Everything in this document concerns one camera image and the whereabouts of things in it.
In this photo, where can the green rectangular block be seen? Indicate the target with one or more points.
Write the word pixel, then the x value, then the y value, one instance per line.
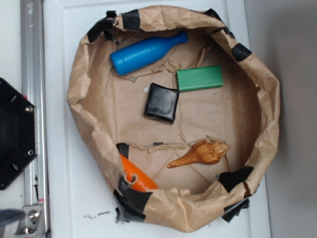
pixel 199 78

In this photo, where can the orange toy carrot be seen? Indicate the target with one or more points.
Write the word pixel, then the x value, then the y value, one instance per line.
pixel 136 178

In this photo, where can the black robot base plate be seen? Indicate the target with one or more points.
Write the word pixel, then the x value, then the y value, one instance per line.
pixel 17 134

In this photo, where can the blue plastic bottle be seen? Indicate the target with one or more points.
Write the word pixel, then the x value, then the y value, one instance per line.
pixel 144 53

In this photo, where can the brown conch seashell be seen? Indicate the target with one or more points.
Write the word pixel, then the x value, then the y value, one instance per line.
pixel 202 152

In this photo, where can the black square pouch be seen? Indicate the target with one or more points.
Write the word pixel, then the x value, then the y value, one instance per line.
pixel 161 104

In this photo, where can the brown paper bag bin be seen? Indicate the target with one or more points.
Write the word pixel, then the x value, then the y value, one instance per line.
pixel 108 110

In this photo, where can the metal corner bracket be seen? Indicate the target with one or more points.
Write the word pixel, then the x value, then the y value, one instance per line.
pixel 33 224

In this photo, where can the aluminium extrusion rail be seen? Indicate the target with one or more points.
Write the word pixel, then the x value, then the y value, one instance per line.
pixel 36 183

